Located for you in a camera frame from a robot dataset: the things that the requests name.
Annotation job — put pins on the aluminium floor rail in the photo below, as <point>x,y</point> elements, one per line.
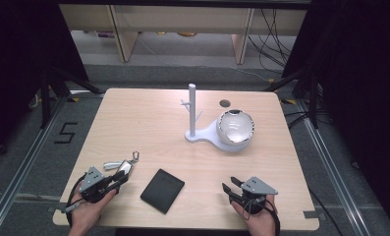
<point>330,164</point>
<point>28,160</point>

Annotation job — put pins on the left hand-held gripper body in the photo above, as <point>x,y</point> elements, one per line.
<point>92,187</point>

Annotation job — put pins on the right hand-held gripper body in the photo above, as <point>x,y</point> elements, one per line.
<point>256,190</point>

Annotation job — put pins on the black curtain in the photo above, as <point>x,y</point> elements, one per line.
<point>362,82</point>
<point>19,65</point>

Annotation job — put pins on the white key stand with pegs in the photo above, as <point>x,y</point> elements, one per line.
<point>192,108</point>

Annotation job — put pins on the grey desk panel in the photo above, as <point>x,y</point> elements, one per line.
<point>182,19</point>

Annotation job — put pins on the white bowl with silver rim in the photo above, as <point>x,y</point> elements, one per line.
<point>235,129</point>

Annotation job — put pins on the small yellow object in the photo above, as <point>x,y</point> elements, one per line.
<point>160,33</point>

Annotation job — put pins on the black metal stand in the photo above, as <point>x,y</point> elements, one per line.
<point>313,101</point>
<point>45,98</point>

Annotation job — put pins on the black leather wallet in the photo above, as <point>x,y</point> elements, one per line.
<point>163,191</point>

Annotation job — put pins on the person's left hand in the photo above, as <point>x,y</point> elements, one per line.
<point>87,213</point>

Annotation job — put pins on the purple object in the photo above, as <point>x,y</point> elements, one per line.
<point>104,34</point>

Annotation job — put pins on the person's right hand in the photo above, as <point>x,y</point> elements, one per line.
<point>259,223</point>

